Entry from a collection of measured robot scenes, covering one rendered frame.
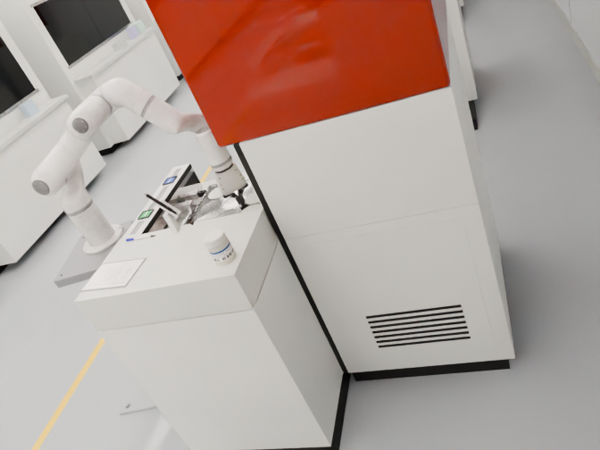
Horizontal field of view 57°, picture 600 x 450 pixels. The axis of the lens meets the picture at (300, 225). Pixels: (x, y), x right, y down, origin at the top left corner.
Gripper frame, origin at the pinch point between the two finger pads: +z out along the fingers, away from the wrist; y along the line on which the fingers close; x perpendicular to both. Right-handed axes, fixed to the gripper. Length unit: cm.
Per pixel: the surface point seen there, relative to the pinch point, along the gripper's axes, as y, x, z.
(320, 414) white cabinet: 13, 48, 70
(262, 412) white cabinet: 32, 41, 61
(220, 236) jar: 13.5, 44.5, -13.9
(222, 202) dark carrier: 6.0, -10.4, 2.0
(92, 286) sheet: 60, 14, -5
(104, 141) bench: 76, -467, 74
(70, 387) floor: 128, -82, 91
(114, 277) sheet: 52, 16, -5
